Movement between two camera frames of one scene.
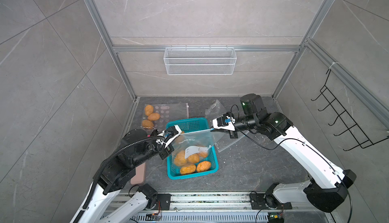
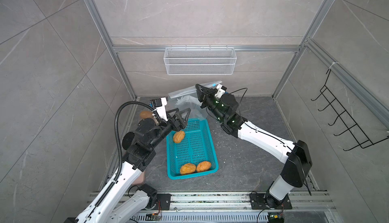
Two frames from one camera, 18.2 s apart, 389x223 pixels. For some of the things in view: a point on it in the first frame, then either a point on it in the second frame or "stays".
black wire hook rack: (360, 136) stays
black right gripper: (232, 135) to (205, 98)
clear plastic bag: (221, 137) to (188, 98)
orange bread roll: (190, 169) stays
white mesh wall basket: (200, 61) stays
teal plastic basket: (193, 156) stays
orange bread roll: (203, 166) stays
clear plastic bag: (190, 148) to (146, 113)
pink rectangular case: (140, 176) stays
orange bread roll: (180, 159) to (144, 114)
